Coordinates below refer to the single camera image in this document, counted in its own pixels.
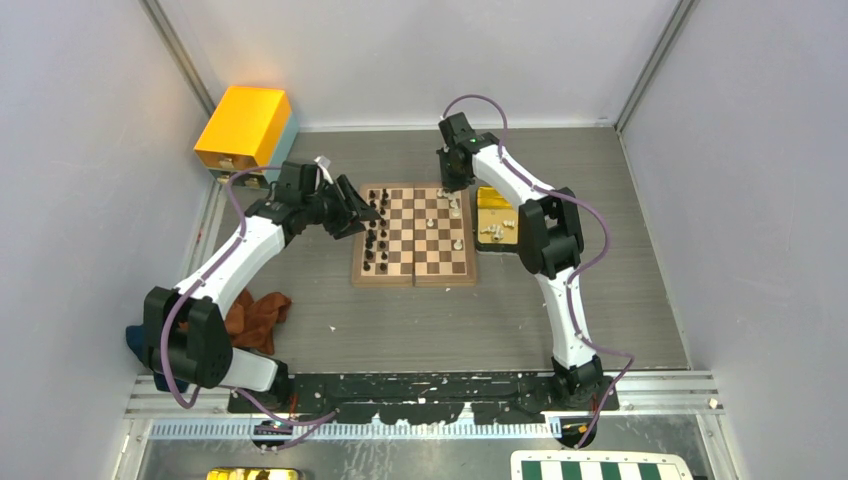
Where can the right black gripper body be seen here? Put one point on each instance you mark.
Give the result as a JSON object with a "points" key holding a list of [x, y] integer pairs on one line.
{"points": [[452, 180]]}

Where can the green white checkered board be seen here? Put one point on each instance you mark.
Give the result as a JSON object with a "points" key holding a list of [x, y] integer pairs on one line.
{"points": [[584, 465]]}

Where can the orange cloth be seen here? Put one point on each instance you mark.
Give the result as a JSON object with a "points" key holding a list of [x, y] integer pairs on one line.
{"points": [[250, 322]]}

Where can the gold tin tray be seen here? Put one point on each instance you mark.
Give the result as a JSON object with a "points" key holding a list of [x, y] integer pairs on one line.
{"points": [[496, 223]]}

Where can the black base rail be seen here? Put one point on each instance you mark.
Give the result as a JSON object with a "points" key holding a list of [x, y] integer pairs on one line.
{"points": [[428, 398]]}

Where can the dark blue cloth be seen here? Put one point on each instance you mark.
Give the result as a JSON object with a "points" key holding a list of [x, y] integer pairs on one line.
{"points": [[134, 338]]}

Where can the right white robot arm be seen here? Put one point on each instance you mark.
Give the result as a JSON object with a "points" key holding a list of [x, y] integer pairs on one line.
{"points": [[550, 244]]}

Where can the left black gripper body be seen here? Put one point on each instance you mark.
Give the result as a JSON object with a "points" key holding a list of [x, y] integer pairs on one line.
{"points": [[328, 207]]}

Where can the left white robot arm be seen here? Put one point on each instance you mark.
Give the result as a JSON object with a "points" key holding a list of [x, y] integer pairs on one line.
{"points": [[185, 338]]}

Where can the wooden chess board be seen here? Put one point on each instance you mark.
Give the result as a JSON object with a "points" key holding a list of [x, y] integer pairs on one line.
{"points": [[400, 250]]}

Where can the yellow teal drawer box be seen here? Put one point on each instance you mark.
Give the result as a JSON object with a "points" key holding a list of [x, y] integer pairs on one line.
{"points": [[250, 127]]}

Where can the gold tin front edge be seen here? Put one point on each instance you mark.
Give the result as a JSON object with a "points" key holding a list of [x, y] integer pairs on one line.
{"points": [[254, 473]]}

